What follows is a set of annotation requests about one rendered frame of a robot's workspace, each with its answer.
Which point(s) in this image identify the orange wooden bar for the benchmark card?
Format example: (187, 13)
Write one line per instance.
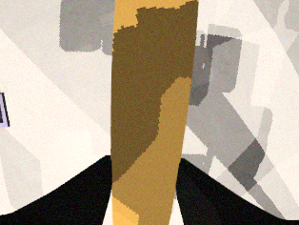
(152, 55)

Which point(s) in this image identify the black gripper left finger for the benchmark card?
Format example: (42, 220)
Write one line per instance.
(83, 200)

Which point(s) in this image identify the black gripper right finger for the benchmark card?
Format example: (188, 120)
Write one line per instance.
(205, 201)

